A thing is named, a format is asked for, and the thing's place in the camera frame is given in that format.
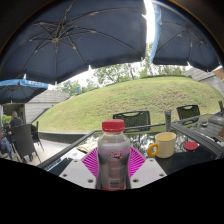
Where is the red-capped clear drink bottle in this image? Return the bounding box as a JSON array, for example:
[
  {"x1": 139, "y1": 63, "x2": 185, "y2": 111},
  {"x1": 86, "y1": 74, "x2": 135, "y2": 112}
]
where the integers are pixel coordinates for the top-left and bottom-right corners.
[{"x1": 95, "y1": 119, "x2": 132, "y2": 192}]

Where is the blue umbrella with light trim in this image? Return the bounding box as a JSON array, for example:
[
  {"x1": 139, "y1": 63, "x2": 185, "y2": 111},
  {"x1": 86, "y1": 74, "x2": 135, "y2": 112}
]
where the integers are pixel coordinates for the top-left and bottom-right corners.
[{"x1": 0, "y1": 78, "x2": 50, "y2": 105}]

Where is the dark wicker chair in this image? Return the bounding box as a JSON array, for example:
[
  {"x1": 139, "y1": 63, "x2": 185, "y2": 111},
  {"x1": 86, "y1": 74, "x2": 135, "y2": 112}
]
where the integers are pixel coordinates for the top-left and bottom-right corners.
[{"x1": 11, "y1": 123, "x2": 43, "y2": 165}]

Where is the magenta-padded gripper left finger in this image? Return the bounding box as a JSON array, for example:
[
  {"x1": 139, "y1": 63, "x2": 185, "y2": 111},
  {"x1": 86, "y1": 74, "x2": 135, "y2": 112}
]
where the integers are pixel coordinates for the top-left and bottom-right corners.
[{"x1": 59, "y1": 146, "x2": 101, "y2": 190}]

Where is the large blue patio umbrella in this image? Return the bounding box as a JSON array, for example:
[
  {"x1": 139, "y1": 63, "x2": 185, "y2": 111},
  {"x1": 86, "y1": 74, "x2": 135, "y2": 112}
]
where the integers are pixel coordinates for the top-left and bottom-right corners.
[
  {"x1": 149, "y1": 1, "x2": 222, "y2": 73},
  {"x1": 0, "y1": 0, "x2": 149, "y2": 85}
]

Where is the person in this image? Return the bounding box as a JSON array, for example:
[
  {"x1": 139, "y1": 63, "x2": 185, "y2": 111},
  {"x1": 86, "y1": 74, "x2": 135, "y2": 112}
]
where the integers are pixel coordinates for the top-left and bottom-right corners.
[{"x1": 9, "y1": 110, "x2": 25, "y2": 130}]

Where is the yellow snack packet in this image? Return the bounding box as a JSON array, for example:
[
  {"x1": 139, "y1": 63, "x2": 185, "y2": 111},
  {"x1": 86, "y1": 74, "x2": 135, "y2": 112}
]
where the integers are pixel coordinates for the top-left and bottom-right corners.
[{"x1": 77, "y1": 141, "x2": 100, "y2": 154}]

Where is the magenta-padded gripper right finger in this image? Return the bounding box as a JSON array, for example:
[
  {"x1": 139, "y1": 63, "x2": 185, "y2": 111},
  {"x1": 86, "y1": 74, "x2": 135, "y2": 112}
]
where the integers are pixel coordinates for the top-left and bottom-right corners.
[{"x1": 128, "y1": 146, "x2": 168, "y2": 190}]

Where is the cream mug with yellow handle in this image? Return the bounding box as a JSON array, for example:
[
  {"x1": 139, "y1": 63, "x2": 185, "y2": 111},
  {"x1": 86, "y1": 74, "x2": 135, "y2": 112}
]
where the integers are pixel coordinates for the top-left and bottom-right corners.
[{"x1": 146, "y1": 131, "x2": 177, "y2": 159}]

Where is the flat round red coaster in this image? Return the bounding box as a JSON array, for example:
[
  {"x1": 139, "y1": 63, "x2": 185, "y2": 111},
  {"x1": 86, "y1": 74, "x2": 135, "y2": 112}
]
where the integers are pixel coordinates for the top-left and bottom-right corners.
[{"x1": 183, "y1": 141, "x2": 200, "y2": 152}]

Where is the dark mesh-back patio chair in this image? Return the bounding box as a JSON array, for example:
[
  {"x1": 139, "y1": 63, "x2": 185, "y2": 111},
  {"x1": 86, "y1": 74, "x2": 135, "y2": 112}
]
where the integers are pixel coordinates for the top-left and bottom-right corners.
[
  {"x1": 176, "y1": 104, "x2": 201, "y2": 125},
  {"x1": 112, "y1": 110, "x2": 152, "y2": 132}
]

